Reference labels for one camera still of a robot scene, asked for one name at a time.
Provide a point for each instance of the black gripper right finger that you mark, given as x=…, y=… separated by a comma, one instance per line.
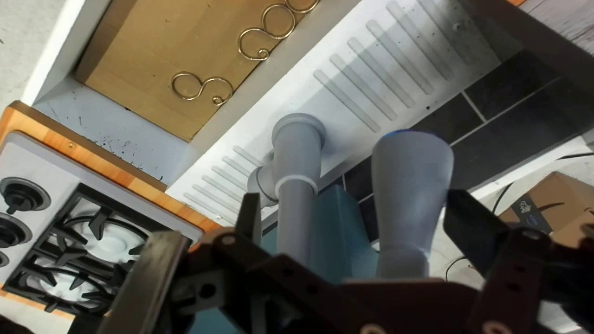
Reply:
x=526, y=271

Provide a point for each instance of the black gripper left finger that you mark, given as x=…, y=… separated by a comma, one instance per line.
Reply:
x=248, y=271

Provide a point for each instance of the grey kitchen faucet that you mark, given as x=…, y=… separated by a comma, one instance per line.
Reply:
x=298, y=186

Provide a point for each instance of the brown cardboard box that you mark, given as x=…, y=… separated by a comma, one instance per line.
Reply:
x=550, y=207

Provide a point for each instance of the gas cooktop with black grates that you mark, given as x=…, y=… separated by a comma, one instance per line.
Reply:
x=75, y=234

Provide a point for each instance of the brown cardboard sheet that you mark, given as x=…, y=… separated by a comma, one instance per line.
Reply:
x=179, y=62

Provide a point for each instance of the white farmhouse sink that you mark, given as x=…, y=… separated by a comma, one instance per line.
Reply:
x=383, y=75

